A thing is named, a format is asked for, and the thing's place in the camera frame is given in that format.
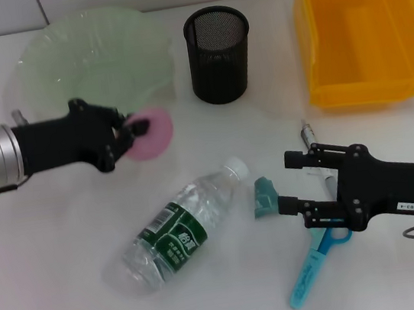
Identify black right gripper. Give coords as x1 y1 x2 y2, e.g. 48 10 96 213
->
270 131 414 245

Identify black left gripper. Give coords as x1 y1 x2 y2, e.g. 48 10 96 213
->
9 89 157 186

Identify pink peach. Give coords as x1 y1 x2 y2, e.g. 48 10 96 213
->
118 105 178 164

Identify blue sheathed scissors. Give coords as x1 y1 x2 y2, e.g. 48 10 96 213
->
279 224 362 310

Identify clear green-label water bottle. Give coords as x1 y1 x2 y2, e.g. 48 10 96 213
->
108 153 264 298

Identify silver ballpoint pen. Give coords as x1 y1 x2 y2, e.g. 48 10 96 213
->
299 115 343 203

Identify green glass fruit plate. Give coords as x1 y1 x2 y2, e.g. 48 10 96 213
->
0 0 184 147

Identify black mesh pen holder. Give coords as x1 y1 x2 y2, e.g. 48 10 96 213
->
180 1 260 109

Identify yellow plastic bin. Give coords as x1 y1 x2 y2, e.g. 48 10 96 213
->
293 0 414 117

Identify left gripper cable with plug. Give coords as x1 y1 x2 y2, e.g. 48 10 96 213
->
0 108 40 195

